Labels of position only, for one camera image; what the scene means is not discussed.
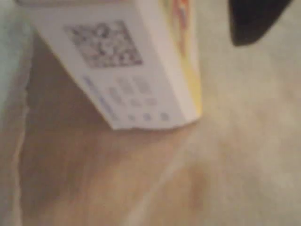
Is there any beige wrinkled table cloth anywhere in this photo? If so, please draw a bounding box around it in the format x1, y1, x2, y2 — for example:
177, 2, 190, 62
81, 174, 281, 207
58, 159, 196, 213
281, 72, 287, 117
0, 0, 301, 226

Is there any yellow cardboard box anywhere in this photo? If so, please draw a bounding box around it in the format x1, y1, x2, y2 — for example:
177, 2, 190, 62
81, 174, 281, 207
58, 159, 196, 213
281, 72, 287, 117
14, 0, 203, 130

